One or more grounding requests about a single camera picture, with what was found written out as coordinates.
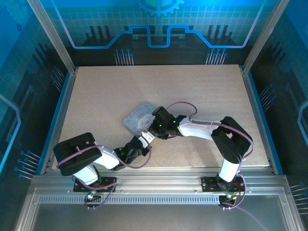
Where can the grey metal panel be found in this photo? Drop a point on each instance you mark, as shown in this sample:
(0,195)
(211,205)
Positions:
(154,219)

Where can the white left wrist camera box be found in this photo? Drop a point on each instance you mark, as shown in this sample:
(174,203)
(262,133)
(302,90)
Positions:
(147,139)

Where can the aluminium side rail blue edge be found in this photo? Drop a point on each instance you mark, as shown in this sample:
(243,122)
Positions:
(58,122)
(252,91)

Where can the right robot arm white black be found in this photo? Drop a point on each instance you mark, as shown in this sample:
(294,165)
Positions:
(199,127)

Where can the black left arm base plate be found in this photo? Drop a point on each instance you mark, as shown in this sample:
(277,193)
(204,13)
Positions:
(109,187)

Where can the aluminium frame post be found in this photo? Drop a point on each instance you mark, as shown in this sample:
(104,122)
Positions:
(264,36)
(57,41)

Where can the small circuit board with LEDs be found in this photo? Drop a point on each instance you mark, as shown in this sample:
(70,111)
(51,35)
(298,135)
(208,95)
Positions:
(228,197)
(91,197)

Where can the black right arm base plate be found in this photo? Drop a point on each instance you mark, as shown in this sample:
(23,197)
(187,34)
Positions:
(209,185)

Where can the aluminium mounting rail beam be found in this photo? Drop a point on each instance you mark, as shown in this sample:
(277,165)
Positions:
(158,178)

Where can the cartoon print tin box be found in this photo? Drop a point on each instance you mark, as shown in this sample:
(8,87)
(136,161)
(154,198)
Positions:
(138,119)

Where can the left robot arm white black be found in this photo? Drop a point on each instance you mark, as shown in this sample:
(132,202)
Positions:
(106,157)

